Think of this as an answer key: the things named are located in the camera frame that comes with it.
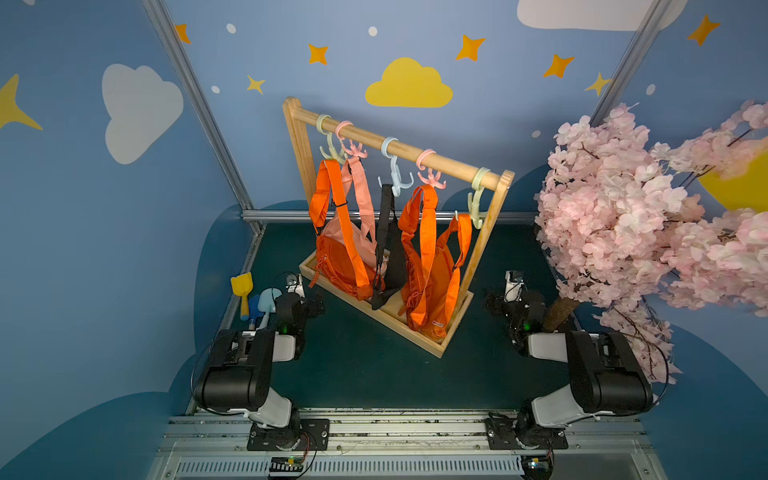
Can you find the pink shoulder bag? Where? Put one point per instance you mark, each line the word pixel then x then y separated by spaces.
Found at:
pixel 360 198

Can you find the left pink hook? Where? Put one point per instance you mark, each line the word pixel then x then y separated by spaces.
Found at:
pixel 347 145

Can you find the black sling bag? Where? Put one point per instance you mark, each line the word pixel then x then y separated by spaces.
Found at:
pixel 390 267

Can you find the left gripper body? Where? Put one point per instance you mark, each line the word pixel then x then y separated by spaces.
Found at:
pixel 308 303

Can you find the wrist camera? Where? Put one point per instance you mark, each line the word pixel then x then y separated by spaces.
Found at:
pixel 294 284
pixel 514 286

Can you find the small circuit board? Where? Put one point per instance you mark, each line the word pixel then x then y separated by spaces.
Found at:
pixel 285 467

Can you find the orange bag right pink hook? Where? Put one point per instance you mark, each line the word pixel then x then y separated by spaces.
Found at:
pixel 430 293

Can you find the orange sling bag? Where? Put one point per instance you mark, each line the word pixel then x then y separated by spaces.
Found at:
pixel 342 258

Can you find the wooden hanging rack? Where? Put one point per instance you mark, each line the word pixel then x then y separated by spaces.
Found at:
pixel 345 219

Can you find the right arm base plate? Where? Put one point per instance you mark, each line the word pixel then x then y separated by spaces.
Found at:
pixel 507 433

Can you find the pink cherry blossom tree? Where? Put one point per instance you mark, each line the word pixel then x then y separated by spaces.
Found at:
pixel 617 227

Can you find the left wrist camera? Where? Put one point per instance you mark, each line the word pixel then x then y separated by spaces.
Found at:
pixel 294 284

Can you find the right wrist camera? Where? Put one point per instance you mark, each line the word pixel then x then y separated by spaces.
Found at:
pixel 514 286

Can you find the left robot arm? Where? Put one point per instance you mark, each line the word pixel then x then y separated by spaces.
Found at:
pixel 236 378

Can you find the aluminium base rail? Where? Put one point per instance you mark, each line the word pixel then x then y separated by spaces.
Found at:
pixel 407 444

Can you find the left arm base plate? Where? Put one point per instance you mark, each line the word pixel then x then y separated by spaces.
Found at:
pixel 299 435

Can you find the left green hook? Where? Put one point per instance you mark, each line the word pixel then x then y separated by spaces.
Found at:
pixel 331 152

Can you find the light blue hook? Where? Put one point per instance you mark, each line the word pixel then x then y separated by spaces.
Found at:
pixel 397 183

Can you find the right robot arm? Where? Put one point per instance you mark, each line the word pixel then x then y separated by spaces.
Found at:
pixel 604 376

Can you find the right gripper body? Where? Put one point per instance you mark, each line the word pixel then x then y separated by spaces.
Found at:
pixel 501 303

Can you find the yellow toy shovel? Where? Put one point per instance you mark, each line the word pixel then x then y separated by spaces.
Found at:
pixel 242 286

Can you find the light blue toy shovel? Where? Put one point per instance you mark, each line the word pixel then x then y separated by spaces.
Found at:
pixel 266 305

